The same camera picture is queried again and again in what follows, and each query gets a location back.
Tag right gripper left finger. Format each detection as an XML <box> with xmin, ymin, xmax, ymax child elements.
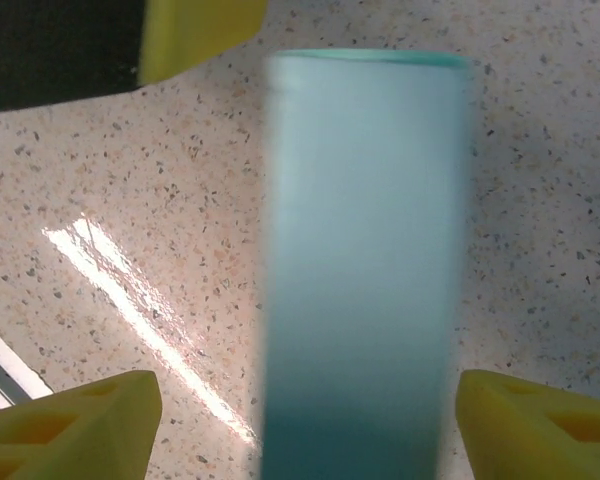
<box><xmin>0</xmin><ymin>369</ymin><xmax>162</xmax><ymax>480</ymax></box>

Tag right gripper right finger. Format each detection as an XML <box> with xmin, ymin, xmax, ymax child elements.
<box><xmin>454</xmin><ymin>368</ymin><xmax>600</xmax><ymax>480</ymax></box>

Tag light blue paper box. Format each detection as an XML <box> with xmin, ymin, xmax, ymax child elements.
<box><xmin>257</xmin><ymin>48</ymin><xmax>474</xmax><ymax>480</ymax></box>

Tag aluminium rail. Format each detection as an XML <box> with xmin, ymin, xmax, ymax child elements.
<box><xmin>0</xmin><ymin>314</ymin><xmax>49</xmax><ymax>416</ymax></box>

